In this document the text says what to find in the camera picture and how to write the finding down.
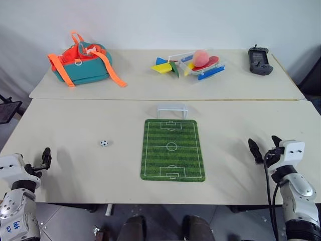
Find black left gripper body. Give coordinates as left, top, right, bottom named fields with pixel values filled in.
left=24, top=163, right=43, bottom=177

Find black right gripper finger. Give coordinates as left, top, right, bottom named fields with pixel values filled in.
left=248, top=138, right=263, bottom=164
left=271, top=135, right=283, bottom=148

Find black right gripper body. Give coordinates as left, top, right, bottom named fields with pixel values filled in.
left=265, top=146, right=285, bottom=169

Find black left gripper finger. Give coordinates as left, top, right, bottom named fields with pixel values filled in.
left=41, top=147, right=53, bottom=171

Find green soccer field mat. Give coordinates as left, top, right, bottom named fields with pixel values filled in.
left=139, top=118, right=206, bottom=183

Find black handheld remote controller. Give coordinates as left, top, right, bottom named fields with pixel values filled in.
left=248, top=44, right=273, bottom=76

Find white miniature goal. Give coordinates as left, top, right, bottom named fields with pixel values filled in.
left=156, top=103, right=189, bottom=120

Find clear plastic tray blue edges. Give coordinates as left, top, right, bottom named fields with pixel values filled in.
left=179, top=49, right=226, bottom=85

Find dark rounded shape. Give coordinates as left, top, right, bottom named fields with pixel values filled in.
left=122, top=215, right=148, bottom=241
left=181, top=214, right=216, bottom=241

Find teal and orange bag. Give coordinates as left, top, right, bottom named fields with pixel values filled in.
left=47, top=31, right=128, bottom=89

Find pink peach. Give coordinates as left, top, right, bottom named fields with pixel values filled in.
left=192, top=50, right=210, bottom=68

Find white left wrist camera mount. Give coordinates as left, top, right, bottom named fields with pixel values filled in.
left=0, top=153, right=41, bottom=186

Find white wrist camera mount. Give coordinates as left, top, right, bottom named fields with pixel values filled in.
left=0, top=153, right=41, bottom=186
left=277, top=140, right=306, bottom=167

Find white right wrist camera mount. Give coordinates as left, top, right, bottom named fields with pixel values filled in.
left=277, top=140, right=306, bottom=167

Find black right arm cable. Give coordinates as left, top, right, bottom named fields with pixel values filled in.
left=263, top=150, right=282, bottom=241

